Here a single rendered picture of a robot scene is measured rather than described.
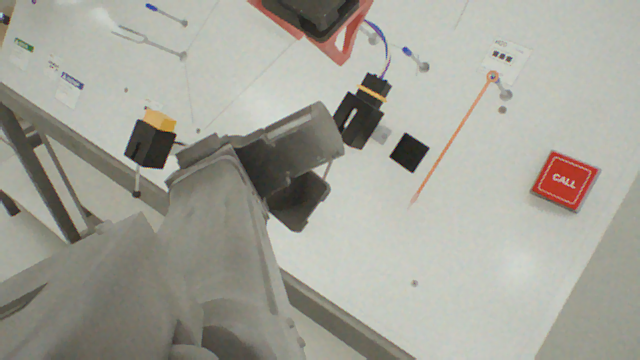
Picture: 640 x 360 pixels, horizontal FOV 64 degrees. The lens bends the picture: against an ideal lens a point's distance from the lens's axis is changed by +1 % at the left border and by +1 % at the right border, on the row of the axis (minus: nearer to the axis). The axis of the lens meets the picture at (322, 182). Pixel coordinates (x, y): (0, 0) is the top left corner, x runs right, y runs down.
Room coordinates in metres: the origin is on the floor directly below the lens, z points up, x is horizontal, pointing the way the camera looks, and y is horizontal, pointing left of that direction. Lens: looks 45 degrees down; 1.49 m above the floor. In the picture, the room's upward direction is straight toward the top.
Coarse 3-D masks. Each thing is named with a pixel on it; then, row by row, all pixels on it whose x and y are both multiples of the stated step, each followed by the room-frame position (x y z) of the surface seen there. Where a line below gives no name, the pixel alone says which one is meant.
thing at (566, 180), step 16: (560, 160) 0.41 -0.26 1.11; (576, 160) 0.40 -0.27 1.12; (544, 176) 0.40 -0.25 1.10; (560, 176) 0.40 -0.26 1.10; (576, 176) 0.39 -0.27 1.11; (592, 176) 0.39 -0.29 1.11; (544, 192) 0.39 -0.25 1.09; (560, 192) 0.38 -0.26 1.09; (576, 192) 0.38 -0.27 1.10; (576, 208) 0.37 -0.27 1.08
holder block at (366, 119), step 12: (348, 96) 0.51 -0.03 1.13; (348, 108) 0.50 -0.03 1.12; (360, 108) 0.49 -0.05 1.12; (372, 108) 0.49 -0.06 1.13; (336, 120) 0.49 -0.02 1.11; (360, 120) 0.48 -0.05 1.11; (372, 120) 0.49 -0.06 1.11; (348, 132) 0.48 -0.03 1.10; (360, 132) 0.47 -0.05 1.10; (372, 132) 0.50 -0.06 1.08; (348, 144) 0.46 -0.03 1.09; (360, 144) 0.48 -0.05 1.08
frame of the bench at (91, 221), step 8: (40, 136) 0.96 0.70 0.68; (48, 144) 0.95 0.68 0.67; (56, 160) 0.95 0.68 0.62; (56, 168) 0.97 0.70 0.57; (64, 176) 0.95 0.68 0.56; (72, 192) 0.95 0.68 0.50; (80, 208) 0.95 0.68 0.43; (88, 216) 0.95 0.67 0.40; (88, 224) 0.95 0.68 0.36; (96, 224) 0.92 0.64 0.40
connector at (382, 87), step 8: (368, 72) 0.53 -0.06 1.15; (368, 80) 0.52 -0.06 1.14; (376, 80) 0.52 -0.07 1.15; (384, 80) 0.52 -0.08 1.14; (368, 88) 0.52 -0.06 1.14; (376, 88) 0.51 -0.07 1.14; (384, 88) 0.51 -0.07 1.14; (360, 96) 0.51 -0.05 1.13; (368, 96) 0.51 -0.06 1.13; (384, 96) 0.51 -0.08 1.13; (376, 104) 0.50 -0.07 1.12
